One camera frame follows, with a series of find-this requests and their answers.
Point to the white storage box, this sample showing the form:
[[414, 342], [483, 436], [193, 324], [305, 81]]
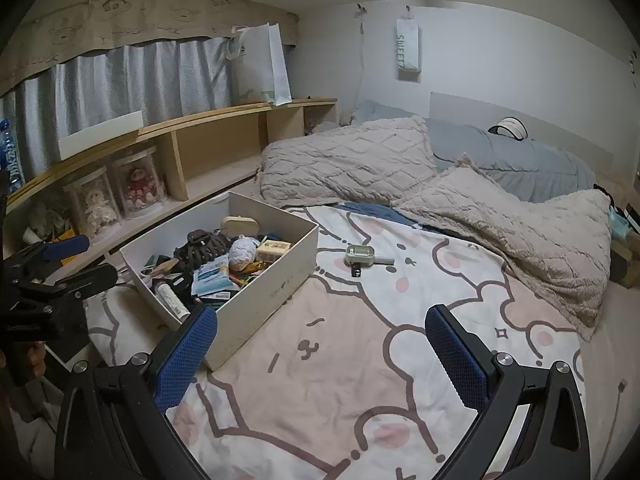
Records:
[[270, 300]]

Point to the grey pillow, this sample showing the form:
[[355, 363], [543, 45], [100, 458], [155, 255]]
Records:
[[380, 111]]

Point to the navy blue blanket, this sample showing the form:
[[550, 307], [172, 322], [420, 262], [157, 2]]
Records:
[[375, 210]]

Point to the white flat box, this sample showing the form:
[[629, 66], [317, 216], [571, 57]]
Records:
[[100, 135]]

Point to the beige plush toy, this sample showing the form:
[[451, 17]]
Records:
[[346, 118]]

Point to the teal cloth item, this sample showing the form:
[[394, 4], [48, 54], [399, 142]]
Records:
[[620, 225]]

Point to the printed cartoon bedsheet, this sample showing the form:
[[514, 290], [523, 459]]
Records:
[[350, 360]]

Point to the clear display case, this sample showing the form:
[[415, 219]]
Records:
[[75, 185], [150, 160]]

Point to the white black cap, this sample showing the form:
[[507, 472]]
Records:
[[510, 127]]

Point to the white crumpled plastic bag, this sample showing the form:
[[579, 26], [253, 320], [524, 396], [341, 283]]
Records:
[[242, 252]]

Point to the beige oval glasses case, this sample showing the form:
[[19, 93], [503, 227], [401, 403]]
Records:
[[239, 223]]

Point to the wooden bedside shelf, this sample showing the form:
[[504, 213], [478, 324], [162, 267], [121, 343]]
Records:
[[215, 145]]

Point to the yellow cardboard box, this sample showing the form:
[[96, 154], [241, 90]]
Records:
[[274, 250]]

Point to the cream plush toy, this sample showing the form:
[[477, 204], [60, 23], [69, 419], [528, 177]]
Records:
[[45, 217]]

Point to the cream dress doll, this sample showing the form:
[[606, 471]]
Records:
[[99, 207]]

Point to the person's left hand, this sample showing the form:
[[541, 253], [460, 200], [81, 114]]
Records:
[[36, 360]]

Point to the grey quilt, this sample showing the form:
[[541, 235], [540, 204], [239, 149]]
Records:
[[510, 165]]

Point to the white hanging wall pouch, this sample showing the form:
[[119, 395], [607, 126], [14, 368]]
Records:
[[407, 50]]

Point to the small black lighter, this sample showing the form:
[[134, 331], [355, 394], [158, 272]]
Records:
[[356, 271]]

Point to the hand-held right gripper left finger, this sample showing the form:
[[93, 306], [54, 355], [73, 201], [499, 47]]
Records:
[[185, 355]]

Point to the beige printed curtain valance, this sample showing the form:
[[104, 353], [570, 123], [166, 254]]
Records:
[[150, 20]]

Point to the grey curtain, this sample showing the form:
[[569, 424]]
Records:
[[125, 80]]

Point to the white paper bag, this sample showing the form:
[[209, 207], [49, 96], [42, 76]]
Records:
[[260, 65]]

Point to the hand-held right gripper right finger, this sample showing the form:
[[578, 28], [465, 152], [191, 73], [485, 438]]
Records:
[[457, 355]]

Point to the red dress doll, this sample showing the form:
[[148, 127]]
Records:
[[141, 187]]

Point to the white tube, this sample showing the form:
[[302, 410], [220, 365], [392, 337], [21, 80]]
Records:
[[172, 302]]

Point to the light grey headboard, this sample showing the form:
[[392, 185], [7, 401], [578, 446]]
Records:
[[475, 107]]

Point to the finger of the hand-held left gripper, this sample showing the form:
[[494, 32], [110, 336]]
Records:
[[65, 248], [90, 280]]

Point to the beige plastic handheld gadget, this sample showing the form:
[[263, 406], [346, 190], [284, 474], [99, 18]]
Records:
[[361, 254]]

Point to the beige fleece-backed blanket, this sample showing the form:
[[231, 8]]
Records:
[[510, 230]]

